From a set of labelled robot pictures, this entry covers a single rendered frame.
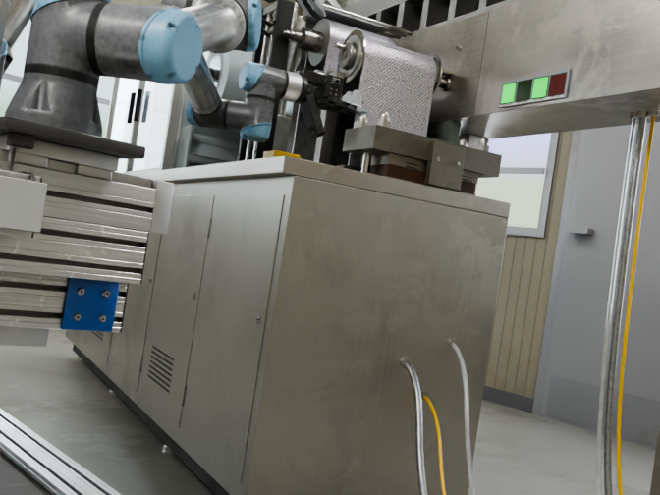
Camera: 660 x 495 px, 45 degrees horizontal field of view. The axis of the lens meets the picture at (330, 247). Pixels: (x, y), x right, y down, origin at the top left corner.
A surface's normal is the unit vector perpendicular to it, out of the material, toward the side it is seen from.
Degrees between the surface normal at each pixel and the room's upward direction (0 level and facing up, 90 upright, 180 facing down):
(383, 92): 90
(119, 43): 108
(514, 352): 90
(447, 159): 90
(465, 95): 90
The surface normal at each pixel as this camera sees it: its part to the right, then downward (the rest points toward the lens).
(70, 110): 0.58, -0.23
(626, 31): -0.88, -0.14
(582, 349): -0.75, -0.12
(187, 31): 0.95, 0.19
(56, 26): -0.14, -0.03
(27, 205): 0.65, 0.08
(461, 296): 0.46, 0.06
